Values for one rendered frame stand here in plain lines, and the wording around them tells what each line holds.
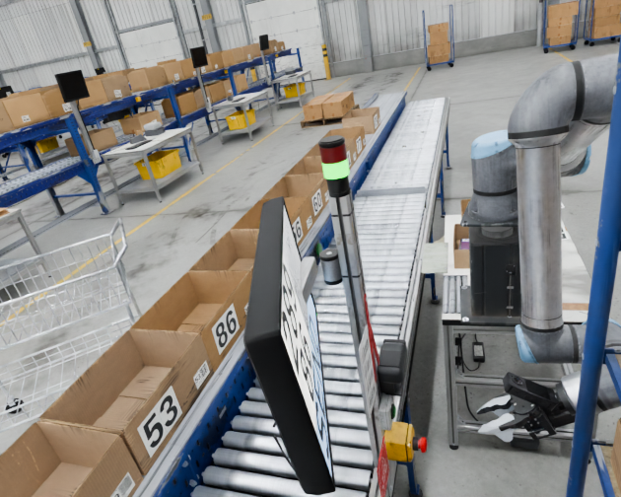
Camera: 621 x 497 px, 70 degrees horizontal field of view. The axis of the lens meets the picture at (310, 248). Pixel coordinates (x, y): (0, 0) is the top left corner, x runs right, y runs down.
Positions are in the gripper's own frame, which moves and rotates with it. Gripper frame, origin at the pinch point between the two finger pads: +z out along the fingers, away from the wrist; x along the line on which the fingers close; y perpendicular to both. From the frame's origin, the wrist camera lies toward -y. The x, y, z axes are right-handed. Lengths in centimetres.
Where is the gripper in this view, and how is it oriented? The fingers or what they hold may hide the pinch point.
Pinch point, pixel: (481, 418)
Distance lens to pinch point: 121.1
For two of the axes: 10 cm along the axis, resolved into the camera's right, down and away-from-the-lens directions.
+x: 2.6, -4.3, 8.7
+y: 6.1, 7.6, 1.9
